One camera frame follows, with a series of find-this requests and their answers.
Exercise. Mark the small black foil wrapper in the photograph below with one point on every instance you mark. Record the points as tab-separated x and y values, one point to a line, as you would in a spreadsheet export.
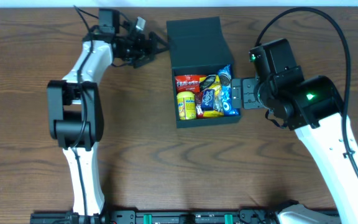
206	82

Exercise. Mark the dark green box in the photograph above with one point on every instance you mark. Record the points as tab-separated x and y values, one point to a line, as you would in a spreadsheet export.
198	47

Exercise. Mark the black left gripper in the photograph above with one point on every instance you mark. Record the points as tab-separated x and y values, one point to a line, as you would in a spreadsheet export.
148	47

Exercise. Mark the blue Oreo cookie pack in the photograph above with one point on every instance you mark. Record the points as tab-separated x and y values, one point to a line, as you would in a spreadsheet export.
225	77

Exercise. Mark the red Hacks candy bag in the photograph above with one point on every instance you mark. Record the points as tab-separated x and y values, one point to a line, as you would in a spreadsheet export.
188	83

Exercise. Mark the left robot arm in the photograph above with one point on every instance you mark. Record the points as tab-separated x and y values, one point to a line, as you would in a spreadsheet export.
75	114

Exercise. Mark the small blue Oreo packet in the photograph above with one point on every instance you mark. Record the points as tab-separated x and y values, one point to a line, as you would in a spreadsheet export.
207	102

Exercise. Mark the yellow Hacks candy bag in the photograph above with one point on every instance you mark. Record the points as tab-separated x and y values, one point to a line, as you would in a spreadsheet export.
218	105

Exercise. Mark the yellow Mentos gum bottle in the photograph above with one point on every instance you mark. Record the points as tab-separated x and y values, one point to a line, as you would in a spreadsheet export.
186	105

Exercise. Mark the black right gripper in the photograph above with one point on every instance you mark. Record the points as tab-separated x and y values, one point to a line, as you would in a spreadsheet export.
248	93

